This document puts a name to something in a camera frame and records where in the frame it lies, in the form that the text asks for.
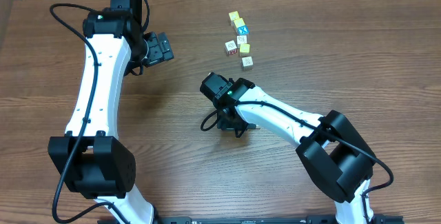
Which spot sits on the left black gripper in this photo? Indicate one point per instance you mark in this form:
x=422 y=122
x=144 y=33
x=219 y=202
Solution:
x=160 y=49

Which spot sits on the yellow block middle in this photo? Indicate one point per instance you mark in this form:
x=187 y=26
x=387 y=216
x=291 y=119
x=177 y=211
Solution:
x=244 y=49

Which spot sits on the white picture block upper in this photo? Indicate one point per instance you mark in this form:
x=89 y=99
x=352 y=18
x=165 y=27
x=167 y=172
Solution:
x=241 y=39

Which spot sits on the white picture block lower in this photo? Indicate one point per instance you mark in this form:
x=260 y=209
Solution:
x=247 y=63

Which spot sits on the yellow top wooden block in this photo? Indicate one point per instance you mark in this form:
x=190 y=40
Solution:
x=233 y=16

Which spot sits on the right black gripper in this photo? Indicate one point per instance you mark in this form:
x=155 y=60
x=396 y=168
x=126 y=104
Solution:
x=231 y=125

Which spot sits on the yellow wooden block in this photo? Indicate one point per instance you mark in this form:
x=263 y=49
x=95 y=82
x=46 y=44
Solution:
x=233 y=16
x=238 y=23

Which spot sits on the white picture block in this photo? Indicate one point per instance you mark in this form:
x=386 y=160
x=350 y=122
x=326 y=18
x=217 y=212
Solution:
x=241 y=39
x=247 y=63

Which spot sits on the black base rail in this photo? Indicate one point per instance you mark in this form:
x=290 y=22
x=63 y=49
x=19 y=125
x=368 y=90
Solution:
x=313 y=219

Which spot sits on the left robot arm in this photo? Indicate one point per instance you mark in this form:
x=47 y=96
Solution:
x=89 y=157

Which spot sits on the white block red side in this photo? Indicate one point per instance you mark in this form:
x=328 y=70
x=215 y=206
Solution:
x=231 y=47

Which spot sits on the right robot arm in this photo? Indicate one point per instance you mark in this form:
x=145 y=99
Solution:
x=335 y=156

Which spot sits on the blue X wooden block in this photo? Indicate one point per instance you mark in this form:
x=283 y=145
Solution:
x=242 y=31

